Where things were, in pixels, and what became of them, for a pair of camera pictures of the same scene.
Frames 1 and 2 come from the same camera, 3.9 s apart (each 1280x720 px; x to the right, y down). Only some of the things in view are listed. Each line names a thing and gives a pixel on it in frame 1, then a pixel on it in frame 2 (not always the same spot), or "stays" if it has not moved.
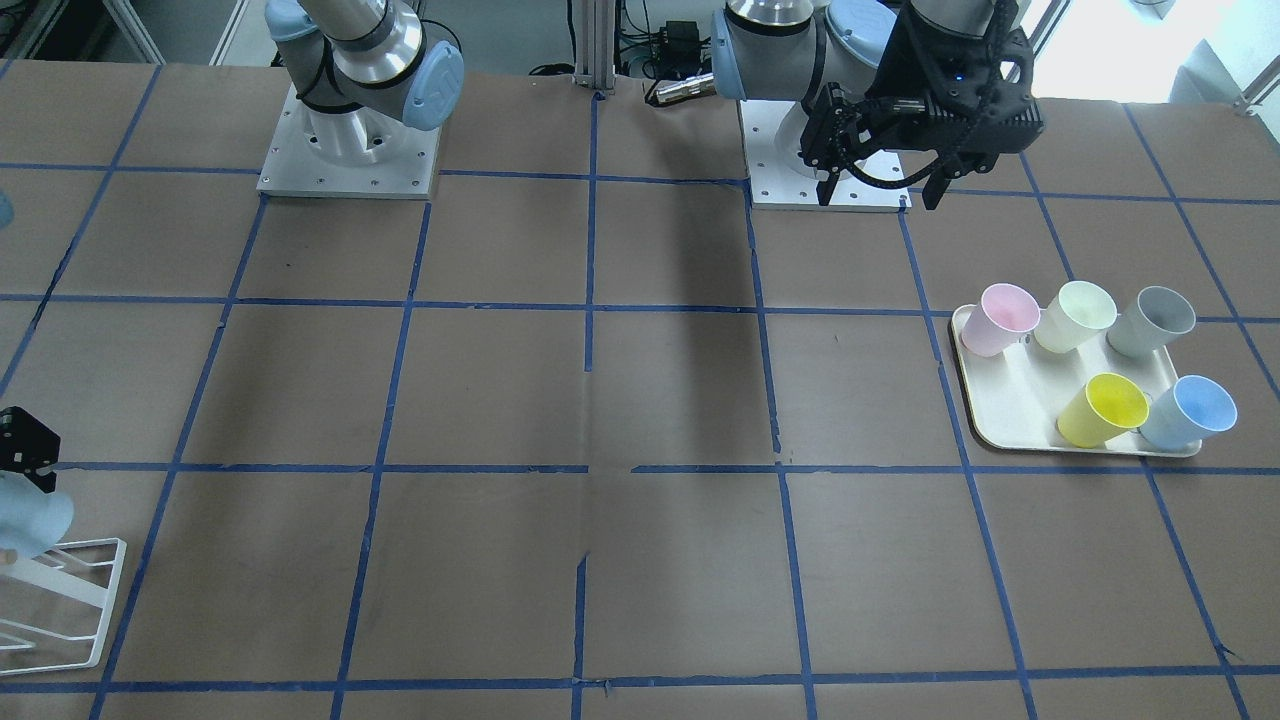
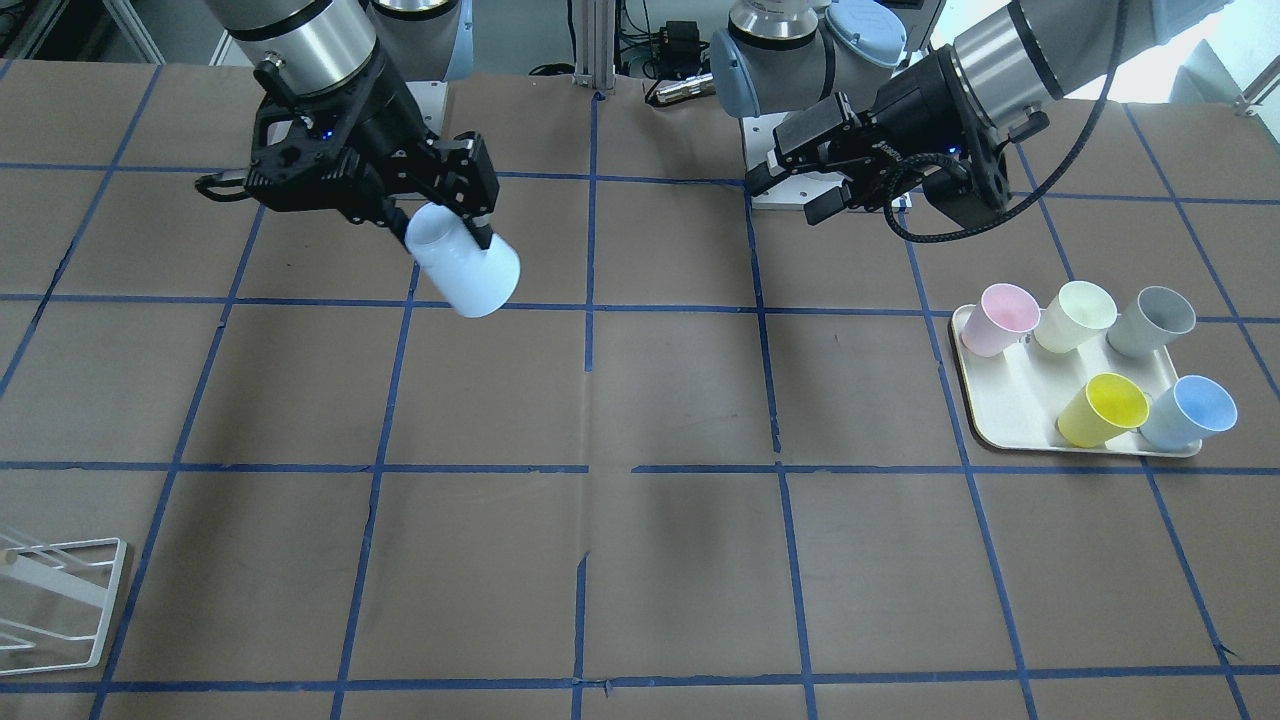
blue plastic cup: (1194, 409) stays
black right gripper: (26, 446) → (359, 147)
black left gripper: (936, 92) stays
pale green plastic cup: (1079, 311) stays
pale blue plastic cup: (31, 520) → (472, 280)
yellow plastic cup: (1107, 405) stays
